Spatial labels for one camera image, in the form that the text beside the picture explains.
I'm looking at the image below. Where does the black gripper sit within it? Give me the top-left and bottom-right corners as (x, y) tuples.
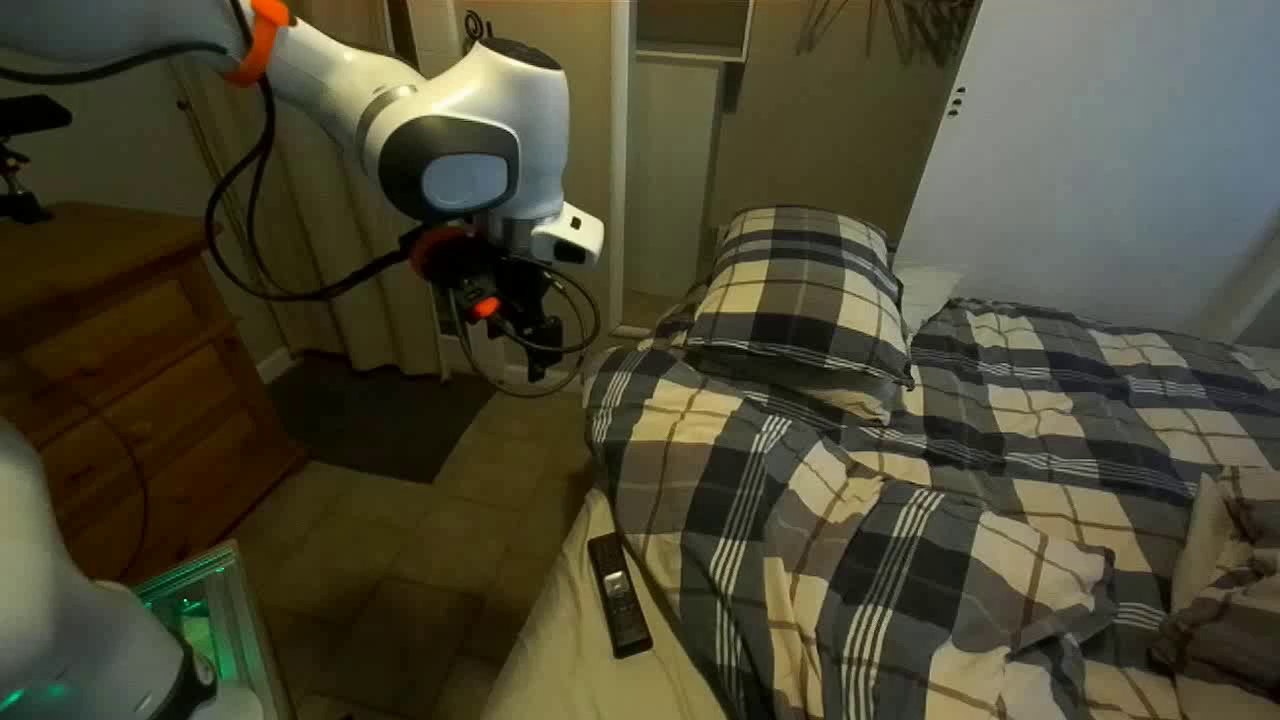
(497, 249), (569, 388)

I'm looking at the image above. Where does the black remote controller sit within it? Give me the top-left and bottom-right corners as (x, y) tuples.
(584, 528), (657, 660)

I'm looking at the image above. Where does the plaid blanket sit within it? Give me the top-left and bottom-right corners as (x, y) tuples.
(579, 292), (1280, 720)

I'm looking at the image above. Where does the green lit robot base platform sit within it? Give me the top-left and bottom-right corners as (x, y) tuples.
(130, 536), (293, 720)

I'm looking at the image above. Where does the bed with beige sheet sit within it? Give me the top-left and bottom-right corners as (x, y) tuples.
(474, 479), (731, 720)

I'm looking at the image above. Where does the dark floor rug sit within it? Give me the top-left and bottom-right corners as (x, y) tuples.
(264, 349), (503, 488)

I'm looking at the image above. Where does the beige curtain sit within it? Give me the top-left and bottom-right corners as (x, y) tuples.
(167, 0), (473, 380)

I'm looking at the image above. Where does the plaid pillow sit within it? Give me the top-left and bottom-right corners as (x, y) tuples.
(680, 202), (921, 394)

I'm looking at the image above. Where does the white closet shelf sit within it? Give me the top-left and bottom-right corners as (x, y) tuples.
(629, 0), (761, 66)

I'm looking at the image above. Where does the white pillow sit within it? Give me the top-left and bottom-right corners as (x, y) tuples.
(891, 259), (967, 336)

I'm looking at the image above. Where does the wooden dresser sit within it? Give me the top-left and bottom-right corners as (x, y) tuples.
(0, 202), (310, 591)

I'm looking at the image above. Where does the white closet door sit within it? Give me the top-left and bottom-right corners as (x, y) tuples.
(887, 0), (1280, 345)

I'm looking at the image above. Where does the dried branches wall decoration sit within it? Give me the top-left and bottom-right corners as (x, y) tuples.
(796, 0), (982, 74)

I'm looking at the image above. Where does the black camera tripod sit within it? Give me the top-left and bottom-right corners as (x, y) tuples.
(0, 91), (75, 227)

